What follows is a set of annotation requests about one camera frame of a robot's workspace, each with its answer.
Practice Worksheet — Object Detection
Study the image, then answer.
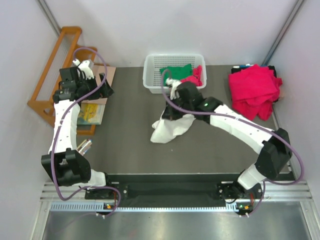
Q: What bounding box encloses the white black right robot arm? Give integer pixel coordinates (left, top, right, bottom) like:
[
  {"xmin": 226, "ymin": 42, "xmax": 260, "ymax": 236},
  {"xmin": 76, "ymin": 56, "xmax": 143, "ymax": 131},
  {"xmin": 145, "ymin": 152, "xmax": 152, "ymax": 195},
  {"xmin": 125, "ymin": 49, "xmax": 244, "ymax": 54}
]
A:
[{"xmin": 150, "ymin": 78, "xmax": 292, "ymax": 199}]

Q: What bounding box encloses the black folded shirt under stack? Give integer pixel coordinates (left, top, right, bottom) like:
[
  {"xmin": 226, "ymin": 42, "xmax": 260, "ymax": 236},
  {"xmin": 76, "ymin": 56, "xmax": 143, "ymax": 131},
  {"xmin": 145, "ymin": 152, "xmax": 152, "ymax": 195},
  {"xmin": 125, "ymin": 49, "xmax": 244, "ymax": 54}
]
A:
[{"xmin": 231, "ymin": 64, "xmax": 277, "ymax": 77}]

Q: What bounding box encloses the bundle of marker pens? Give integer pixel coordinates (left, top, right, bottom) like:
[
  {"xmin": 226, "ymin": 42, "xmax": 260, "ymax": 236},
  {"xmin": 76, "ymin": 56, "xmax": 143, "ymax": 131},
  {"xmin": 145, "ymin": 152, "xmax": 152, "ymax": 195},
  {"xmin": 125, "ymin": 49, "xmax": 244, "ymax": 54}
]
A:
[{"xmin": 77, "ymin": 138, "xmax": 92, "ymax": 156}]

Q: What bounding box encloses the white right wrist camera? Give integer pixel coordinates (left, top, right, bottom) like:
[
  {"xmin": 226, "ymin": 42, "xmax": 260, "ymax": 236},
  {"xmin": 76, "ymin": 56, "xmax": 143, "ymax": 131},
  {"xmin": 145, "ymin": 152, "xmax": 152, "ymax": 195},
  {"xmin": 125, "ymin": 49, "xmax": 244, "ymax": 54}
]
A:
[{"xmin": 165, "ymin": 78, "xmax": 181, "ymax": 100}]

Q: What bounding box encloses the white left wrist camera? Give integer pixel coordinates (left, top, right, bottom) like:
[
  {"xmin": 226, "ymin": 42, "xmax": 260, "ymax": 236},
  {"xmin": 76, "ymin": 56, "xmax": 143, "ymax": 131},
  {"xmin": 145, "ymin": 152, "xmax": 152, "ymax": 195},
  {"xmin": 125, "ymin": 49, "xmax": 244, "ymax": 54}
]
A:
[{"xmin": 72, "ymin": 58, "xmax": 94, "ymax": 78}]

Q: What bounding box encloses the green t-shirt in basket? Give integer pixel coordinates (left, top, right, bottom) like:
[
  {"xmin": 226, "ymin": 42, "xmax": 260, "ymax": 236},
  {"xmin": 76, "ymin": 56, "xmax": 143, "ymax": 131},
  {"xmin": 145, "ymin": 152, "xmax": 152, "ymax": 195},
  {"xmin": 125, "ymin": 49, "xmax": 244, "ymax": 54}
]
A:
[{"xmin": 159, "ymin": 64, "xmax": 193, "ymax": 80}]

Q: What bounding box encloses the yellow picture book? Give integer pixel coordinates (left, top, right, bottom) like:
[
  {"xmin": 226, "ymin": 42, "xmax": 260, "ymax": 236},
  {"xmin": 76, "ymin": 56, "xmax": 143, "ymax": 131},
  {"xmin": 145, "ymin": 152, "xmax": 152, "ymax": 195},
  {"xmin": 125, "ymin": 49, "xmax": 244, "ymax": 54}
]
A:
[{"xmin": 77, "ymin": 103, "xmax": 105, "ymax": 125}]

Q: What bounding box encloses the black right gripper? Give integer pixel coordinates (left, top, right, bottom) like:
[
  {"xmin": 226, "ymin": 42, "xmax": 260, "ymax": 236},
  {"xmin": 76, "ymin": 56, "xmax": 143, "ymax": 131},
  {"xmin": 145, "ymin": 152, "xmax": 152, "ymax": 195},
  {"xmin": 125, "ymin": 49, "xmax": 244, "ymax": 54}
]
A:
[{"xmin": 162, "ymin": 94, "xmax": 193, "ymax": 122}]

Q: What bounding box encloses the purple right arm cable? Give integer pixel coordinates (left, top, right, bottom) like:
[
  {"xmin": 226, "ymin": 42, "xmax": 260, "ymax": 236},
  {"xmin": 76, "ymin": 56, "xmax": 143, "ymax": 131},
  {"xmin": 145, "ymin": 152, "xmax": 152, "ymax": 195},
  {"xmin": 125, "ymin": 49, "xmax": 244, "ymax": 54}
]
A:
[{"xmin": 161, "ymin": 69, "xmax": 305, "ymax": 217}]

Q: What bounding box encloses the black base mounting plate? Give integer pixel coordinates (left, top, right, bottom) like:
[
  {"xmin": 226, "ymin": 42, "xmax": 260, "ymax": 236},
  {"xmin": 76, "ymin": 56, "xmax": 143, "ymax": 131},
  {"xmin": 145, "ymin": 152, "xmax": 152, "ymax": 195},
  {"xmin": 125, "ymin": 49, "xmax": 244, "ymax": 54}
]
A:
[{"xmin": 84, "ymin": 172, "xmax": 264, "ymax": 208}]

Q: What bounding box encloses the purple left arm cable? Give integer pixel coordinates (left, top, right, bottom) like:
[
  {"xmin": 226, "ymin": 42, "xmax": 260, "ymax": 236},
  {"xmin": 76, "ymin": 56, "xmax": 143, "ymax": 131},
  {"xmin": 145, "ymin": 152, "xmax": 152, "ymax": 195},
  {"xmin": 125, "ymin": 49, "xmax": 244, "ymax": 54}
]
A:
[{"xmin": 50, "ymin": 47, "xmax": 122, "ymax": 217}]

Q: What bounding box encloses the orange wooden rack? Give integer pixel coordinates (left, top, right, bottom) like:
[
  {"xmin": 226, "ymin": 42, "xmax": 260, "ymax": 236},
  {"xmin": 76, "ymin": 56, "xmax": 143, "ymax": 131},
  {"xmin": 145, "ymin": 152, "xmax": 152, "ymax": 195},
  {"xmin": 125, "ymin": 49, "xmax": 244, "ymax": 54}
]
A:
[{"xmin": 27, "ymin": 26, "xmax": 97, "ymax": 127}]

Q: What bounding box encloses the pink t-shirt in basket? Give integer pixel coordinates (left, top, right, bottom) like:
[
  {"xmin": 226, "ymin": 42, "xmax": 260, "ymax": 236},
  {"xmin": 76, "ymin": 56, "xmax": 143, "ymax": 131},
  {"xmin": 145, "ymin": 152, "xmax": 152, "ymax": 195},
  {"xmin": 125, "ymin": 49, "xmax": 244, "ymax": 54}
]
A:
[{"xmin": 180, "ymin": 65, "xmax": 203, "ymax": 87}]

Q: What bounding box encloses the brown cardboard sheet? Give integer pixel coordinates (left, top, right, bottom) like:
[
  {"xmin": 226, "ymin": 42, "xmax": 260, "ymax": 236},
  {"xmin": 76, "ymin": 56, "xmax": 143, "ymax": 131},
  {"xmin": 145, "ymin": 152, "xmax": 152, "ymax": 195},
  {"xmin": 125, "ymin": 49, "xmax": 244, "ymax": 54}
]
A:
[{"xmin": 81, "ymin": 63, "xmax": 117, "ymax": 106}]

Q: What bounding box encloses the white plastic laundry basket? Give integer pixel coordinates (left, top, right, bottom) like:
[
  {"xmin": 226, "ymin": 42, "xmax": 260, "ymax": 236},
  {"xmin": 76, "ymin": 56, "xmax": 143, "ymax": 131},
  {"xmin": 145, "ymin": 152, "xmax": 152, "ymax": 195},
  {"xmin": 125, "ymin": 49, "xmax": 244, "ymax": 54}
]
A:
[{"xmin": 142, "ymin": 53, "xmax": 207, "ymax": 94}]

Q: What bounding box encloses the aluminium frame rail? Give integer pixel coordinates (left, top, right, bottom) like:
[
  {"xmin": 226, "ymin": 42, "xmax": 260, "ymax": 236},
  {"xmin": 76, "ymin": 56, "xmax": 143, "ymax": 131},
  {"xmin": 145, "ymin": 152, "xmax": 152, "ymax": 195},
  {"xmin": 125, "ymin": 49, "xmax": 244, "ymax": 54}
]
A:
[{"xmin": 40, "ymin": 183, "xmax": 312, "ymax": 216}]

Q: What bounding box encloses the stack of folded pink shirts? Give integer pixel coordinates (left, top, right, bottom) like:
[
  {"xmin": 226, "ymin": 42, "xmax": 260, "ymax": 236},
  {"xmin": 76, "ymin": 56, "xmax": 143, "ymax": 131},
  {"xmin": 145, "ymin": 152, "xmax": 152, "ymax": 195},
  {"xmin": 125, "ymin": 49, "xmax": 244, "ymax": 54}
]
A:
[{"xmin": 228, "ymin": 64, "xmax": 283, "ymax": 121}]

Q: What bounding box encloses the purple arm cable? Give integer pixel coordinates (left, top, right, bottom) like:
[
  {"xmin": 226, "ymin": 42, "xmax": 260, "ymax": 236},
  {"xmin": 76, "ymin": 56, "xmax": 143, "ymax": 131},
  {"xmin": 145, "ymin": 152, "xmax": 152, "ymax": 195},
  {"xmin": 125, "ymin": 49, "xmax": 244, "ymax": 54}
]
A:
[
  {"xmin": 161, "ymin": 69, "xmax": 305, "ymax": 217},
  {"xmin": 50, "ymin": 47, "xmax": 122, "ymax": 217}
]

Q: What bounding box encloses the white t-shirt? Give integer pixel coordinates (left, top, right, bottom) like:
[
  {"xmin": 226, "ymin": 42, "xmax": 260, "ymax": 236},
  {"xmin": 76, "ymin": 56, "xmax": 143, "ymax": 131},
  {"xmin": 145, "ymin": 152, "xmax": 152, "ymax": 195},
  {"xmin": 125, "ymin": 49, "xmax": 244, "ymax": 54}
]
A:
[{"xmin": 150, "ymin": 110, "xmax": 196, "ymax": 144}]

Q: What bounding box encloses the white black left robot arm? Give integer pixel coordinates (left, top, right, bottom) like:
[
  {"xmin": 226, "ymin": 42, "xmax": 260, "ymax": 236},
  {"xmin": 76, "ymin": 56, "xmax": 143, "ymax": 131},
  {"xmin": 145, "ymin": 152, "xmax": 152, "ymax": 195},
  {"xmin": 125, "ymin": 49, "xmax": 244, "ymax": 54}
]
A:
[{"xmin": 41, "ymin": 62, "xmax": 114, "ymax": 199}]

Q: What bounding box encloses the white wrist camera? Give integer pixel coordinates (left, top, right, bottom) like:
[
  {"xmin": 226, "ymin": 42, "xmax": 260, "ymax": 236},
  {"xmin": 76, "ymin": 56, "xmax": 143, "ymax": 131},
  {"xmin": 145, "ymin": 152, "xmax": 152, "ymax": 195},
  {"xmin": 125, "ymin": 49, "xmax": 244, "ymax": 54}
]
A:
[
  {"xmin": 72, "ymin": 58, "xmax": 94, "ymax": 78},
  {"xmin": 165, "ymin": 78, "xmax": 181, "ymax": 100}
]

